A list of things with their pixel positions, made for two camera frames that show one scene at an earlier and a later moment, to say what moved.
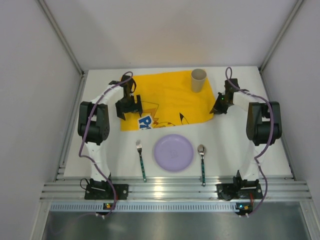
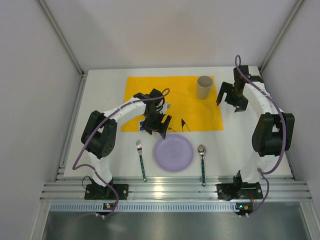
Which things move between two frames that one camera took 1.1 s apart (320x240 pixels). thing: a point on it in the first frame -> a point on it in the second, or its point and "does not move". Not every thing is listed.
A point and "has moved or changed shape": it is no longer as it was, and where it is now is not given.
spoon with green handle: (202, 149) does not move
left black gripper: (128, 107) -> (155, 125)
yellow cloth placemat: (167, 98) has moved or changed shape
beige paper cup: (198, 77) -> (204, 85)
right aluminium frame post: (280, 36) does not move
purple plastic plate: (173, 152) does not move
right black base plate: (229, 191) does not move
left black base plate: (106, 191) does not move
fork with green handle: (139, 148) does not move
